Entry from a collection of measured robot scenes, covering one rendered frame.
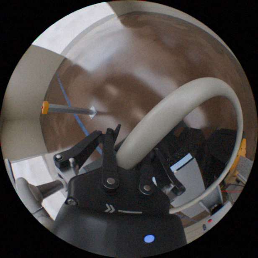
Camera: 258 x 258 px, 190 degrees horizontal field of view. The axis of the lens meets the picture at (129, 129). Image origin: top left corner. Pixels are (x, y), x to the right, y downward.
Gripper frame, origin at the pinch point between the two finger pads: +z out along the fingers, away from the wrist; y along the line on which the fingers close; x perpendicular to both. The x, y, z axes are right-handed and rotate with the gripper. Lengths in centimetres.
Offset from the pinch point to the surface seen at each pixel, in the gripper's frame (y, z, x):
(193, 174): 53, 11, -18
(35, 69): -564, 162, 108
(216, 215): 70, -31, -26
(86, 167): -27, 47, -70
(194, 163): 48, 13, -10
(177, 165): 38.6, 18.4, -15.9
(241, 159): 138, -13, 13
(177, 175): 41.0, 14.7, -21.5
